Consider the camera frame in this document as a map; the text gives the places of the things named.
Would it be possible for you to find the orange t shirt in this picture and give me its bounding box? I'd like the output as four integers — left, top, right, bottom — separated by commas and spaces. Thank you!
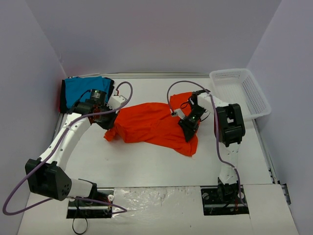
104, 92, 198, 157

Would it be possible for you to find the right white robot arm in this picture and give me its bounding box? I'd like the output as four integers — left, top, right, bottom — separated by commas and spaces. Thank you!
174, 90, 246, 202

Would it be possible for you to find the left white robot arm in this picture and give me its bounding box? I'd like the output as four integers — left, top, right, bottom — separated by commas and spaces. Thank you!
25, 89, 126, 205

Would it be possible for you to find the black folded t shirt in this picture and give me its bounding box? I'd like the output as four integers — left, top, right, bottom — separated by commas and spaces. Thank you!
59, 77, 116, 114

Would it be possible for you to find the white plastic basket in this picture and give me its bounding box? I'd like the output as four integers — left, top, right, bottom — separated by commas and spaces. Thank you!
209, 69, 271, 120

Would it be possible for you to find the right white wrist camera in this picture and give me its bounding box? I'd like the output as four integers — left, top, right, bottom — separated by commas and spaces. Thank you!
171, 109, 186, 119

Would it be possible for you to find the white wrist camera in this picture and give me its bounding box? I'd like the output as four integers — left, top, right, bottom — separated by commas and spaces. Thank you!
107, 95, 128, 109
171, 109, 186, 119

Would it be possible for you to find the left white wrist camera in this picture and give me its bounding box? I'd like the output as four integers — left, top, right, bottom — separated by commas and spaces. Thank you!
107, 95, 128, 109

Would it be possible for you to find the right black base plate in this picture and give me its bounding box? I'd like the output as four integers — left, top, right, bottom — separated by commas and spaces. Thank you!
201, 187, 249, 216

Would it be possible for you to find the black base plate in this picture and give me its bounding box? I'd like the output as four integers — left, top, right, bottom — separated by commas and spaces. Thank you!
66, 188, 114, 219
201, 187, 249, 216

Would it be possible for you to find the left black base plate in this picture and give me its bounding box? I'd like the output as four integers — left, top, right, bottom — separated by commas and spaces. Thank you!
66, 188, 114, 219

